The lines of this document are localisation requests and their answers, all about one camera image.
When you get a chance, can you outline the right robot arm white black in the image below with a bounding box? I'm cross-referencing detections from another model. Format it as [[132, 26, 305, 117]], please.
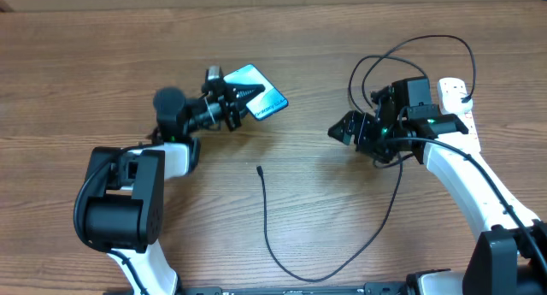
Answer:
[[328, 77, 546, 294]]

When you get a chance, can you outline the white charger plug adapter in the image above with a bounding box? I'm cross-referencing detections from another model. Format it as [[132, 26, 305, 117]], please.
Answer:
[[440, 91, 473, 115]]

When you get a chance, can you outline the black charger cable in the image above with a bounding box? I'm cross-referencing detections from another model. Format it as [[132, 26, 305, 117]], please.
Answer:
[[256, 34, 477, 283]]

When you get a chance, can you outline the smartphone with blue screen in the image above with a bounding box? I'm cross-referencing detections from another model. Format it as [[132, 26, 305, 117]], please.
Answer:
[[224, 63, 289, 121]]

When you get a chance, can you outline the white power strip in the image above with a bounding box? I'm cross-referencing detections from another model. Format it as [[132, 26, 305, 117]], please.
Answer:
[[437, 77, 481, 153]]

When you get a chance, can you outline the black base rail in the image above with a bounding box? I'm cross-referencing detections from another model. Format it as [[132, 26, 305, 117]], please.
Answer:
[[175, 281, 415, 295]]

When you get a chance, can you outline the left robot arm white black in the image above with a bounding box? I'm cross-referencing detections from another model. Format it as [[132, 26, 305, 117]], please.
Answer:
[[73, 78, 265, 294]]

